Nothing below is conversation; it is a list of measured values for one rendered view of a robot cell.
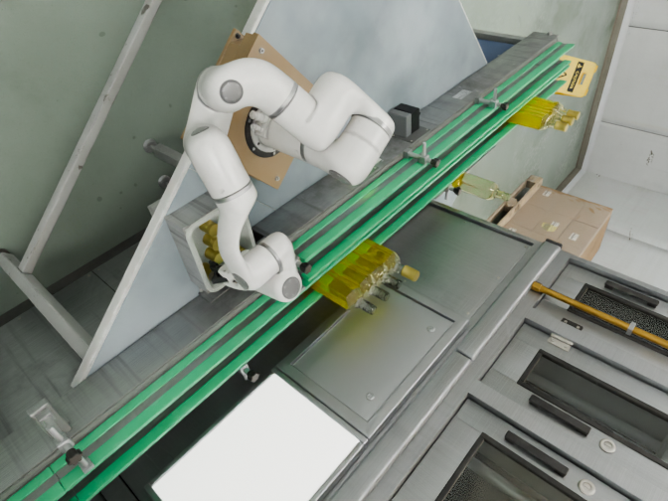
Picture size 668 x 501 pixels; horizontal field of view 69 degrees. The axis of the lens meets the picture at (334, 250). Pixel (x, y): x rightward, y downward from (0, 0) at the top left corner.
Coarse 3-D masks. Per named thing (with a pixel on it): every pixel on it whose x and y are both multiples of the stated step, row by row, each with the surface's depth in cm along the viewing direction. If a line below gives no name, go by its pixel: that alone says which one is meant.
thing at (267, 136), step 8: (256, 112) 110; (256, 120) 114; (264, 120) 112; (272, 120) 112; (256, 128) 112; (264, 128) 113; (272, 128) 112; (280, 128) 110; (256, 136) 116; (264, 136) 113; (272, 136) 112; (280, 136) 110; (288, 136) 109; (256, 144) 117; (264, 144) 117; (272, 144) 114; (280, 144) 111; (288, 144) 109; (296, 144) 108; (288, 152) 111; (296, 152) 109
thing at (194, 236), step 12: (204, 216) 115; (216, 216) 126; (192, 228) 113; (192, 240) 114; (240, 240) 133; (252, 240) 130; (192, 252) 117; (204, 252) 128; (204, 276) 122; (216, 288) 127
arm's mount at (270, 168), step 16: (240, 32) 111; (224, 48) 110; (240, 48) 108; (256, 48) 107; (272, 48) 110; (272, 64) 112; (288, 64) 115; (304, 80) 121; (240, 112) 110; (240, 128) 112; (240, 144) 114; (256, 160) 120; (272, 160) 124; (288, 160) 128; (256, 176) 122; (272, 176) 126
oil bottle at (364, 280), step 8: (336, 264) 143; (344, 264) 143; (352, 264) 142; (336, 272) 141; (344, 272) 140; (352, 272) 140; (360, 272) 140; (368, 272) 139; (352, 280) 138; (360, 280) 137; (368, 280) 137; (360, 288) 137; (368, 288) 136
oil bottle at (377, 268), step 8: (352, 256) 145; (360, 256) 144; (368, 256) 144; (360, 264) 142; (368, 264) 142; (376, 264) 141; (384, 264) 141; (376, 272) 139; (384, 272) 140; (376, 280) 140
